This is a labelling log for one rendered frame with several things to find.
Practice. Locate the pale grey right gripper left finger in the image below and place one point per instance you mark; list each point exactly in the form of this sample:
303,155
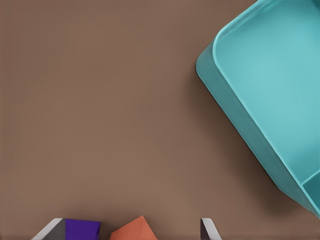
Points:
53,231

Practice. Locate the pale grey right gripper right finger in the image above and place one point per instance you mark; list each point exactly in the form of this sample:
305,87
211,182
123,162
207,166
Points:
208,230

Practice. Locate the purple cube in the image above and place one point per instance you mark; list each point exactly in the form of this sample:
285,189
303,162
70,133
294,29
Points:
81,230

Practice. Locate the orange cube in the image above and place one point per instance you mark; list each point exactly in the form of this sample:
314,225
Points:
136,231

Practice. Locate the teal plastic tray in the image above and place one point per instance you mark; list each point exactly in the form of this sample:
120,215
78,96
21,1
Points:
270,82

